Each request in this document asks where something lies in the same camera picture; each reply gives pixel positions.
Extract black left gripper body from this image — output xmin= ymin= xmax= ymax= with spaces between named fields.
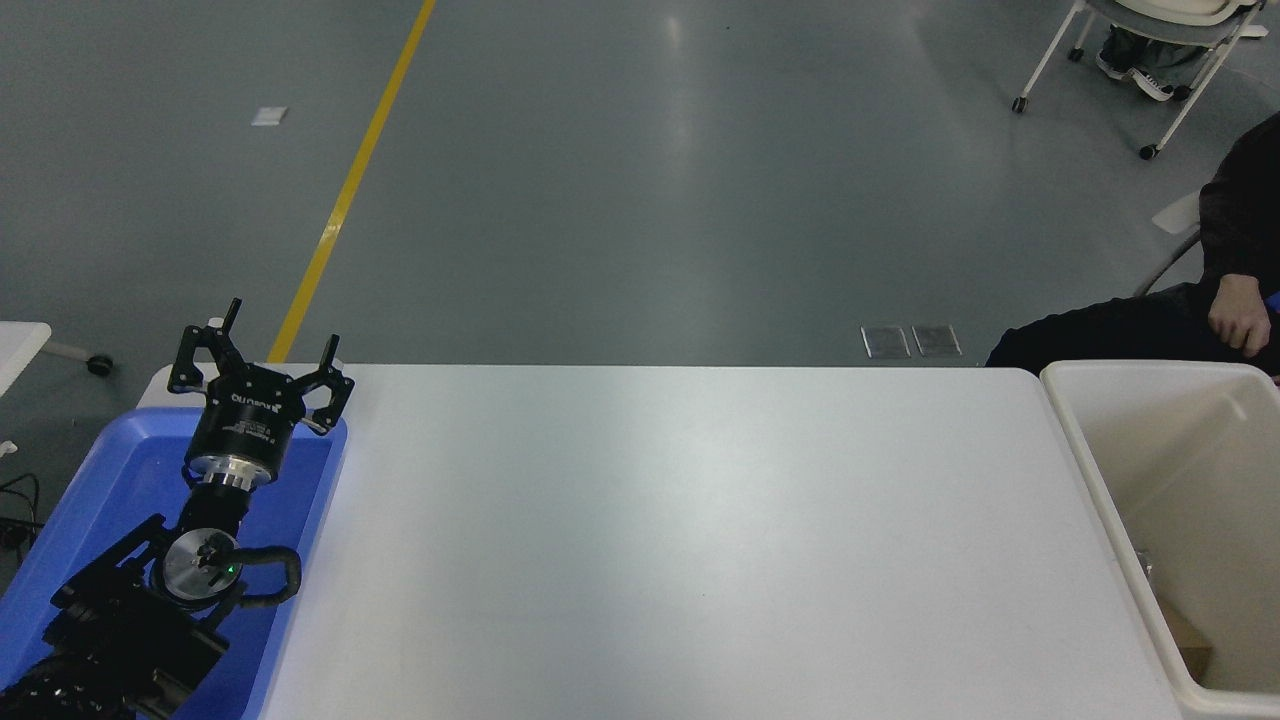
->
xmin=186 ymin=363 xmax=309 ymax=470

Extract person's hand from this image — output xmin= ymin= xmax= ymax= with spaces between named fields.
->
xmin=1207 ymin=275 xmax=1274 ymax=359

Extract blue plastic tray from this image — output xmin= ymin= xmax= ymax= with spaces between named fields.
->
xmin=0 ymin=406 xmax=349 ymax=720

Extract white side table with caster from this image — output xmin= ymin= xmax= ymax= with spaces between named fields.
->
xmin=0 ymin=318 xmax=114 ymax=397

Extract person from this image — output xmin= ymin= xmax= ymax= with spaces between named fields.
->
xmin=985 ymin=110 xmax=1280 ymax=386
xmin=1095 ymin=25 xmax=1216 ymax=103

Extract white chair with metal leg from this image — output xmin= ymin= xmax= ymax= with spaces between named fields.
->
xmin=1133 ymin=190 xmax=1203 ymax=298

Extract large pale plastic bin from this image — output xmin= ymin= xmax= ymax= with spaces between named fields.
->
xmin=1040 ymin=360 xmax=1280 ymax=719

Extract white rolling chair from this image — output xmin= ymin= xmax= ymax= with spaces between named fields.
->
xmin=1010 ymin=0 xmax=1271 ymax=161

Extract black cables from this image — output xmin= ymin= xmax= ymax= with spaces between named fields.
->
xmin=0 ymin=472 xmax=41 ymax=563

